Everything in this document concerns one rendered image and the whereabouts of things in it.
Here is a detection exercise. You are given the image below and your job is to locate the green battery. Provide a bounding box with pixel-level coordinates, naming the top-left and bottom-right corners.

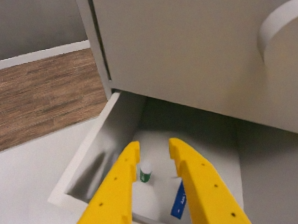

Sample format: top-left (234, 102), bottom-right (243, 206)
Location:
top-left (140, 160), bottom-right (153, 183)

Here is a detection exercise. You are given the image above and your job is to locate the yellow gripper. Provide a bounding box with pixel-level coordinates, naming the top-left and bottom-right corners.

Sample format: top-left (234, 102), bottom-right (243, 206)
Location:
top-left (76, 138), bottom-right (252, 224)

